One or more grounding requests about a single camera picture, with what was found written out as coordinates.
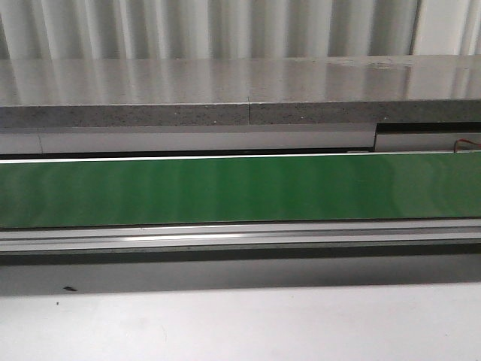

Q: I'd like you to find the red wire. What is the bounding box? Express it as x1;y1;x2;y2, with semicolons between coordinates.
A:
452;138;481;153

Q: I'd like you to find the white curtain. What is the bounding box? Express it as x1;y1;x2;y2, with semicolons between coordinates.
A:
1;1;480;59

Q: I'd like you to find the white panel under counter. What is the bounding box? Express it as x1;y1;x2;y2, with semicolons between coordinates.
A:
1;123;376;155

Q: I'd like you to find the green conveyor belt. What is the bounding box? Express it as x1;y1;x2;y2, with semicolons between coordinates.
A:
1;152;480;229

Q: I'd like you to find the aluminium conveyor front rail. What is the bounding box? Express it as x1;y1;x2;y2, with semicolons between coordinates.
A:
1;219;480;253

